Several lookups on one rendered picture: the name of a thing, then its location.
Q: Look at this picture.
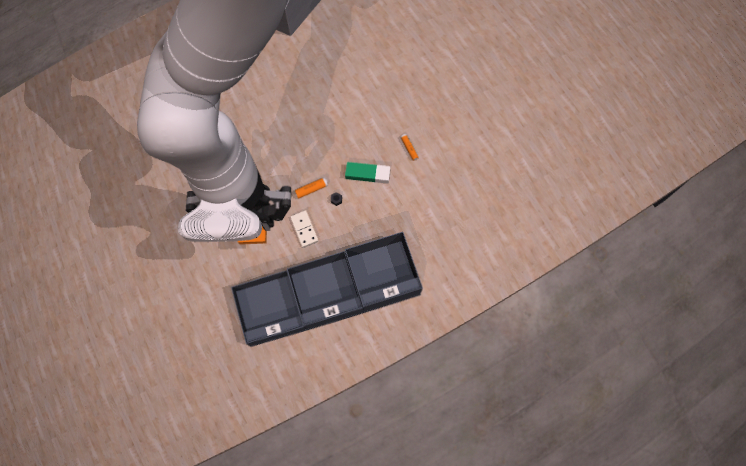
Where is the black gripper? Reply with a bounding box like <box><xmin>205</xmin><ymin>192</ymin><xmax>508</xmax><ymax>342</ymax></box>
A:
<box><xmin>186</xmin><ymin>169</ymin><xmax>291</xmax><ymax>231</ymax></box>

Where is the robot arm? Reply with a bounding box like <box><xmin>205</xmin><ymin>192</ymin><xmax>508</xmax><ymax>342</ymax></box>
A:
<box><xmin>137</xmin><ymin>0</ymin><xmax>287</xmax><ymax>242</ymax></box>

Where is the dark grey three-compartment bin rack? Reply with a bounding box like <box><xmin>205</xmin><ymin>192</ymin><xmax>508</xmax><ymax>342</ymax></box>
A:
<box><xmin>231</xmin><ymin>232</ymin><xmax>423</xmax><ymax>347</ymax></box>

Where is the white domino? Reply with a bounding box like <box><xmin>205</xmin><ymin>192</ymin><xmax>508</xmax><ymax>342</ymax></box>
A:
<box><xmin>291</xmin><ymin>211</ymin><xmax>319</xmax><ymax>248</ymax></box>

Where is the green and white eraser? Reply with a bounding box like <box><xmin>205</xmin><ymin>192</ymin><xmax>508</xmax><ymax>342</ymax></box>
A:
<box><xmin>345</xmin><ymin>162</ymin><xmax>390</xmax><ymax>184</ymax></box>

